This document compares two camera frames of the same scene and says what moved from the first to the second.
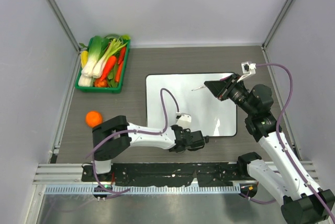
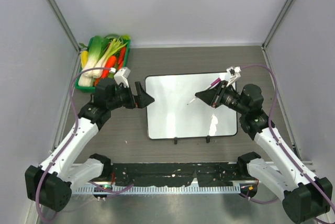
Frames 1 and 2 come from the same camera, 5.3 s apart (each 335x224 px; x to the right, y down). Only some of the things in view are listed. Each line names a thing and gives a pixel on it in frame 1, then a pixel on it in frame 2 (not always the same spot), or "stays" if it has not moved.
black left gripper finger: x=207 y=138 to x=143 y=98
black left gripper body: x=185 y=131 to x=123 y=97
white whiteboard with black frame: x=209 y=114 stays
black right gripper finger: x=219 y=87 to x=207 y=96
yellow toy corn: x=84 y=57 stays
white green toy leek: x=99 y=67 stays
